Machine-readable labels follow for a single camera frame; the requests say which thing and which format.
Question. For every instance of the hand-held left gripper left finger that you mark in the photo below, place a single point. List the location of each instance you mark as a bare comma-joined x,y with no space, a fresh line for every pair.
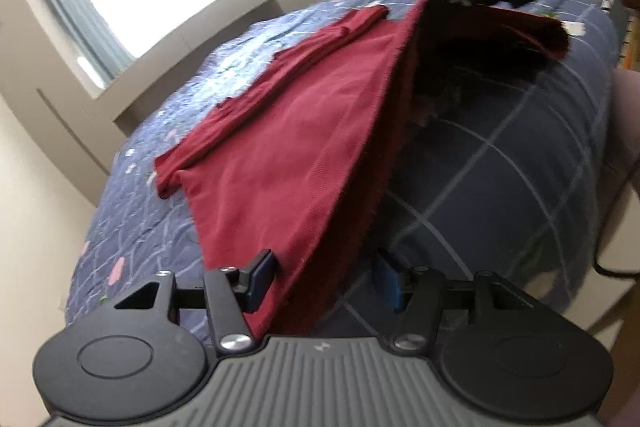
261,279

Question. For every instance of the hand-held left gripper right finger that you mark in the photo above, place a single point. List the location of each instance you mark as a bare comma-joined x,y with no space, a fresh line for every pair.
387,282

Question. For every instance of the red long-sleeved sweater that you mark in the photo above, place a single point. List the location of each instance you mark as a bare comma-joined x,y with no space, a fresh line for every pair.
300,157

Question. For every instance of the blue plaid quilt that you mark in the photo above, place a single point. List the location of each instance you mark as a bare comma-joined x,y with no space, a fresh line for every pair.
500,167

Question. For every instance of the beige window cabinet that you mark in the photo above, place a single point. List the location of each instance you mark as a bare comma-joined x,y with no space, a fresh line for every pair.
200,57

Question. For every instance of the blue-grey curtain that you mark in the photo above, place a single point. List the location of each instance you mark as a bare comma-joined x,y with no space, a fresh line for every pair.
80,17

